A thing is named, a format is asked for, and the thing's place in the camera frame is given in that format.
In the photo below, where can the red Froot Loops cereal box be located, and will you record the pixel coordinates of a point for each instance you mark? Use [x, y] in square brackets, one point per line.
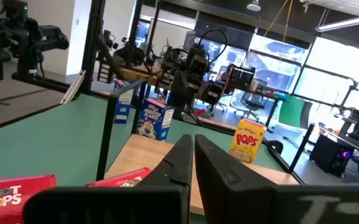
[120, 180]
[11, 202]

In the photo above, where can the green panel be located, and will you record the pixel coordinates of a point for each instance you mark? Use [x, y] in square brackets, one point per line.
[292, 112]

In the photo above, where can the black electronic device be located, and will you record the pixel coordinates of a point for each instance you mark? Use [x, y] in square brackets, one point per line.
[243, 76]

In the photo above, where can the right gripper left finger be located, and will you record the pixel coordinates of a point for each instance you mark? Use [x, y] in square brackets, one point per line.
[166, 193]

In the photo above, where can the yellow Corn Pops cereal box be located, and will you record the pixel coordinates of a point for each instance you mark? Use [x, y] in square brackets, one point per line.
[247, 140]

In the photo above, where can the black background robot arm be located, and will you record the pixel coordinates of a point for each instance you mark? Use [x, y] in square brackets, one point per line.
[26, 40]

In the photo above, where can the small red object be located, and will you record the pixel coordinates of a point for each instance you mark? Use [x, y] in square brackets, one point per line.
[199, 112]

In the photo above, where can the black computer tower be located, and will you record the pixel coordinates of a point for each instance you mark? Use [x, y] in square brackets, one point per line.
[325, 152]

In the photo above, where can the silver aluminium rail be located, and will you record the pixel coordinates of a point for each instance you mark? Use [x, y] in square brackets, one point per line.
[73, 87]

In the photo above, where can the white pendant lamp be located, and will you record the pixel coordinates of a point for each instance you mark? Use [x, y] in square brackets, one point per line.
[254, 6]

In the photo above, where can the long ceiling light strip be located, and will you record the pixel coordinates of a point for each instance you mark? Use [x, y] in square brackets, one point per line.
[344, 23]

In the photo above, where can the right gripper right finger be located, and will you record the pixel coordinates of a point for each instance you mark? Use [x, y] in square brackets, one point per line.
[229, 193]

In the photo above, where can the cluttered wooden workbench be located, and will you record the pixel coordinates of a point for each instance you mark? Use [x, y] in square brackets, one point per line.
[135, 74]

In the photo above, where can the wooden shelf black metal frame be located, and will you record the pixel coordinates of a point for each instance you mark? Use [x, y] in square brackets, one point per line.
[142, 155]

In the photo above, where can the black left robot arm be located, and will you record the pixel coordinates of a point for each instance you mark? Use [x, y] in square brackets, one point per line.
[185, 90]

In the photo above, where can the black aluminium rig frame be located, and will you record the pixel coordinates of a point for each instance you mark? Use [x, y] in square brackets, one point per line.
[92, 46]

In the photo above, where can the black office chair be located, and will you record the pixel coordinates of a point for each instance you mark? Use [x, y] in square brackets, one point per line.
[252, 104]

